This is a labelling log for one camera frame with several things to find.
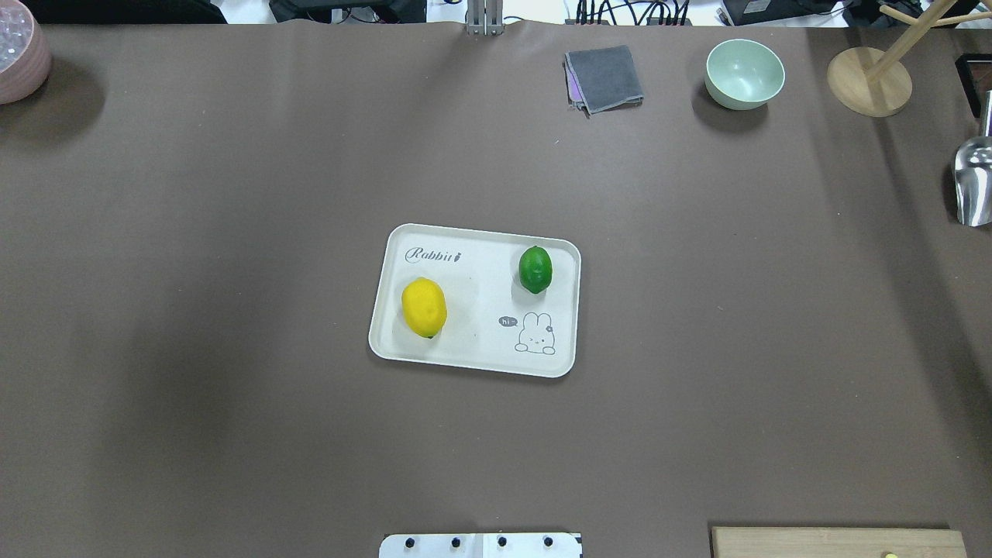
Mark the green lime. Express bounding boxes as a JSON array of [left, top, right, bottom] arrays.
[[518, 245, 553, 295]]

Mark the metal scoop by mug tree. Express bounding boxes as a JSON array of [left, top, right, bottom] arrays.
[[953, 91, 991, 227]]

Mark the yellow lemon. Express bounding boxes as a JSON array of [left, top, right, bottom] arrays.
[[401, 277, 447, 339]]

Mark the aluminium frame post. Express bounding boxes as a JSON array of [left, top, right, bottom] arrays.
[[467, 0, 505, 36]]

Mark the pink bowl with crystals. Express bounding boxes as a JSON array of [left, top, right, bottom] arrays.
[[1, 1, 52, 105]]

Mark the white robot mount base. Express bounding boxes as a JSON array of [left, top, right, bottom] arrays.
[[378, 531, 584, 557]]

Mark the wooden framed dark box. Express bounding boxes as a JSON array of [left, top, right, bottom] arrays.
[[954, 53, 991, 118]]

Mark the wooden mug tree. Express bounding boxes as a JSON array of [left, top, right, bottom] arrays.
[[828, 1, 991, 118]]

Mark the pale green bowl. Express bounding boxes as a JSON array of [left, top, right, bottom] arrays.
[[704, 39, 786, 111]]

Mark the purple folded cloth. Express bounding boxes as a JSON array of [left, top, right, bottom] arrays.
[[564, 64, 585, 109]]

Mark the cream rabbit print tray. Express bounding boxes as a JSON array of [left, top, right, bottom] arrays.
[[368, 223, 582, 378]]

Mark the bamboo cutting board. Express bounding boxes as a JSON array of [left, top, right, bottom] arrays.
[[710, 526, 967, 557]]

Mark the grey folded cloth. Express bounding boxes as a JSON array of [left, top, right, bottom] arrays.
[[564, 45, 644, 115]]

